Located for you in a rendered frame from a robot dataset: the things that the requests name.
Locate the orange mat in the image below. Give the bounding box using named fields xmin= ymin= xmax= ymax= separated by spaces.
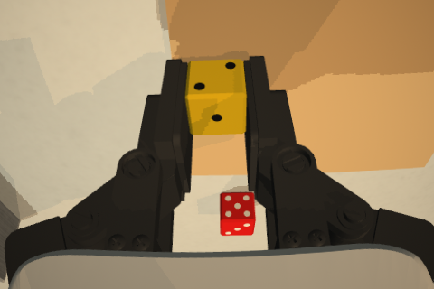
xmin=165 ymin=0 xmax=434 ymax=175

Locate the yellow die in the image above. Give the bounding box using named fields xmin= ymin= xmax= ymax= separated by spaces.
xmin=185 ymin=59 xmax=247 ymax=135

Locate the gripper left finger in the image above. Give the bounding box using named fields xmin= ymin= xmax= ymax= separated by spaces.
xmin=5 ymin=59 xmax=193 ymax=285

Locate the red die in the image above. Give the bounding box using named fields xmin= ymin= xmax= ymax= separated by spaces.
xmin=220 ymin=192 xmax=256 ymax=236

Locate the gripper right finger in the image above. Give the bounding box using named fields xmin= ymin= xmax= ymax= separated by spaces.
xmin=243 ymin=56 xmax=434 ymax=284

